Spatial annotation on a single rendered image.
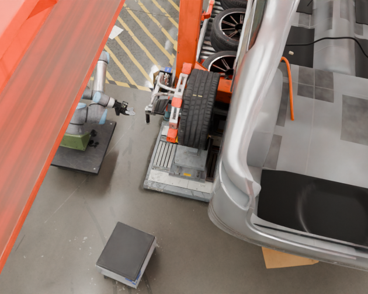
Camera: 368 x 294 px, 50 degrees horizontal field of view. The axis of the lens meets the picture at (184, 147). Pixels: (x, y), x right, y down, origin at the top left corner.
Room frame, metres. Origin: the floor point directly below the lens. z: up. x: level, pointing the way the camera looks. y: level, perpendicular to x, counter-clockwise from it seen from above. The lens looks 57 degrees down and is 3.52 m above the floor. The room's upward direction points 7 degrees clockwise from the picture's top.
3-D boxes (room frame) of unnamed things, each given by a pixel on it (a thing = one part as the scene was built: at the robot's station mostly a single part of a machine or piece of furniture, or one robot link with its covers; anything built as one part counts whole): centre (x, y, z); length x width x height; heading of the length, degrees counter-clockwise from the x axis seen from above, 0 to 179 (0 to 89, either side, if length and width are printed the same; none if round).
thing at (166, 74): (2.65, 0.28, 0.51); 0.20 x 0.14 x 0.13; 170
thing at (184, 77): (2.12, 0.08, 0.85); 0.54 x 0.07 x 0.54; 174
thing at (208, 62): (2.90, -0.41, 0.39); 0.66 x 0.66 x 0.24
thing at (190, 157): (2.10, -0.09, 0.32); 0.40 x 0.30 x 0.28; 174
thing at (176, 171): (2.07, -0.09, 0.13); 0.50 x 0.36 x 0.10; 174
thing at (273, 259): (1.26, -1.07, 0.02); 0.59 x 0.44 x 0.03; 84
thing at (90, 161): (2.00, 1.02, 0.15); 0.60 x 0.60 x 0.30; 84
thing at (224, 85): (2.56, -0.27, 0.69); 0.52 x 0.17 x 0.35; 84
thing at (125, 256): (0.99, 0.37, 0.17); 0.43 x 0.36 x 0.34; 164
